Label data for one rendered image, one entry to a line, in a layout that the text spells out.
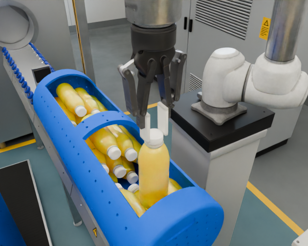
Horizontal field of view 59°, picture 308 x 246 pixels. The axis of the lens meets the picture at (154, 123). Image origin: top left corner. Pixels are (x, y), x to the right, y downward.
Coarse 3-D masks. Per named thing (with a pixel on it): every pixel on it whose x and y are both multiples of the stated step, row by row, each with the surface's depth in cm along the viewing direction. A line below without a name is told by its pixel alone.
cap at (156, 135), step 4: (152, 128) 59; (152, 132) 58; (156, 132) 58; (160, 132) 58; (152, 136) 57; (156, 136) 57; (160, 136) 57; (152, 140) 56; (156, 140) 56; (160, 140) 57; (152, 144) 57; (156, 144) 57
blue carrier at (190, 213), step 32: (96, 96) 130; (64, 128) 92; (96, 128) 86; (128, 128) 109; (64, 160) 91; (96, 160) 77; (96, 192) 72; (192, 192) 65; (128, 224) 62; (160, 224) 58; (192, 224) 63
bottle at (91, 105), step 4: (76, 88) 121; (80, 88) 121; (80, 92) 118; (84, 92) 118; (84, 96) 115; (88, 96) 116; (84, 100) 113; (88, 100) 113; (92, 100) 113; (88, 104) 111; (92, 104) 111; (96, 104) 112; (88, 108) 110; (92, 108) 110; (96, 108) 111; (88, 112) 110
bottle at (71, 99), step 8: (56, 88) 116; (64, 88) 113; (72, 88) 114; (64, 96) 109; (72, 96) 107; (80, 96) 111; (64, 104) 111; (72, 104) 105; (80, 104) 106; (72, 112) 107
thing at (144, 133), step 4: (148, 116) 52; (148, 120) 53; (148, 124) 53; (144, 128) 55; (148, 128) 54; (140, 132) 57; (144, 132) 55; (148, 132) 54; (140, 136) 58; (144, 136) 56; (148, 136) 55; (144, 140) 56; (148, 140) 56
